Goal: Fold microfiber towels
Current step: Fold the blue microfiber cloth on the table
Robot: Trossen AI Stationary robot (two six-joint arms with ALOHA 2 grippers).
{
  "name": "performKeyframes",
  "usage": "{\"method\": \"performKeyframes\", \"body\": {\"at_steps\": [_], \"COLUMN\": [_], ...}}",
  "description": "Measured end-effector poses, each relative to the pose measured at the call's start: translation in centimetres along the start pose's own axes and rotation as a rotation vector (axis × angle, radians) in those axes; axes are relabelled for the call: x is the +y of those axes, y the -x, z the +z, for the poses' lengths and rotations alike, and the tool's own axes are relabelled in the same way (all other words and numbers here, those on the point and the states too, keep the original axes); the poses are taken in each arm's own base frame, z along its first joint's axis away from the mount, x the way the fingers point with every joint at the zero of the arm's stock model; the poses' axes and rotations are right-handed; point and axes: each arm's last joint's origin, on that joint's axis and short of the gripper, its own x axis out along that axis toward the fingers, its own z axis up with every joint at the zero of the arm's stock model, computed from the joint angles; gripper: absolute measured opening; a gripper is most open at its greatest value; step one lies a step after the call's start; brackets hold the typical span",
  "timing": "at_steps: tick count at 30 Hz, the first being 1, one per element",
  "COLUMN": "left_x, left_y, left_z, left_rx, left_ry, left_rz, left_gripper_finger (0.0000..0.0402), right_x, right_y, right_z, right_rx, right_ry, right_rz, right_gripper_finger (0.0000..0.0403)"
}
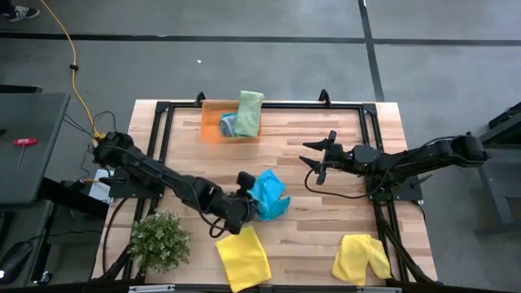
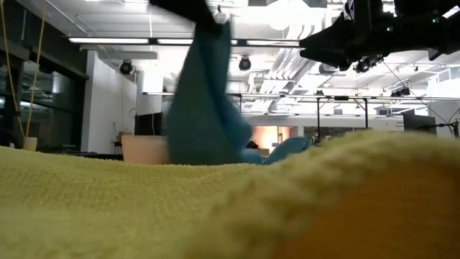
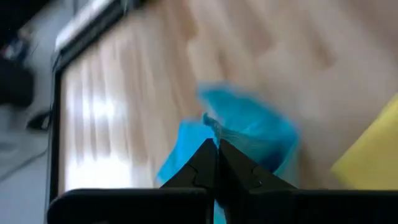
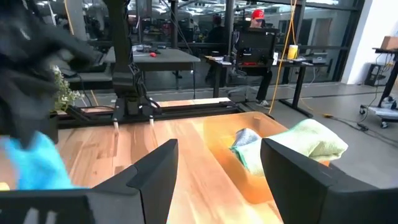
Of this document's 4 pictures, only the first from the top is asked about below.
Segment orange plastic tray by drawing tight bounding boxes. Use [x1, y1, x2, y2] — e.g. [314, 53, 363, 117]
[201, 100, 264, 144]

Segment black right camera cable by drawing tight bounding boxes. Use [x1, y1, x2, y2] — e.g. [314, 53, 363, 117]
[304, 161, 383, 200]

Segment silver aluminium bracket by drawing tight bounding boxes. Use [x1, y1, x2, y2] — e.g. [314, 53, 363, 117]
[129, 284, 176, 293]
[357, 286, 403, 293]

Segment person's dark shoe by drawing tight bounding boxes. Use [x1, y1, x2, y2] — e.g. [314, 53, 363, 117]
[0, 3, 41, 23]

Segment dark low desk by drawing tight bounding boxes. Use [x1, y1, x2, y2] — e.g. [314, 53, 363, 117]
[0, 177, 111, 286]

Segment black computer mouse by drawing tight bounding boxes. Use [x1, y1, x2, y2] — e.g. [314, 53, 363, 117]
[0, 240, 33, 284]

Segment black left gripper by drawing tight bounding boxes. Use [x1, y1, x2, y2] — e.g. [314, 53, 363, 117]
[203, 187, 258, 235]

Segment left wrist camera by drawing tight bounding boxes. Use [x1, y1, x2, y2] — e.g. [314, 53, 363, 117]
[237, 171, 256, 196]

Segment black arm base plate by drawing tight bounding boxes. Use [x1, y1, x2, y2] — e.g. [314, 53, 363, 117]
[364, 168, 424, 203]
[107, 166, 169, 199]

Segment light green microfiber towel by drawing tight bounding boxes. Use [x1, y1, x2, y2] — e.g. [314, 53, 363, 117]
[233, 90, 265, 138]

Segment yellow floor cable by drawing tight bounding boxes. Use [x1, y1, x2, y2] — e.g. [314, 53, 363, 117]
[39, 0, 106, 142]

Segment black side table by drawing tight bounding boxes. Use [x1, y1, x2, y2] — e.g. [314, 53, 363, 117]
[474, 101, 521, 238]

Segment grey microfiber towel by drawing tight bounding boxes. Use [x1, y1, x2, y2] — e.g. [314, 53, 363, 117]
[220, 116, 237, 138]

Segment red T-handle tool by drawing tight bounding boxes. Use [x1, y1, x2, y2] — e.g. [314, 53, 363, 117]
[12, 137, 38, 172]

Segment yellow microfiber towel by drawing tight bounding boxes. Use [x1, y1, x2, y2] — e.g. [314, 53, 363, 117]
[214, 225, 273, 293]
[331, 234, 392, 286]

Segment grey desk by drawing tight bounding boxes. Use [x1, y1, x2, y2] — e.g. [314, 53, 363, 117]
[0, 92, 71, 204]

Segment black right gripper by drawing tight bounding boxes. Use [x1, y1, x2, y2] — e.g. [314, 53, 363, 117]
[299, 129, 361, 177]

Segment white paper sheet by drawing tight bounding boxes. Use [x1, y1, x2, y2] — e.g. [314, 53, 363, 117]
[87, 168, 116, 203]

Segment small green potted plant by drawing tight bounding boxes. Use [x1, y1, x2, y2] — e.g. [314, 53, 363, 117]
[129, 210, 192, 274]

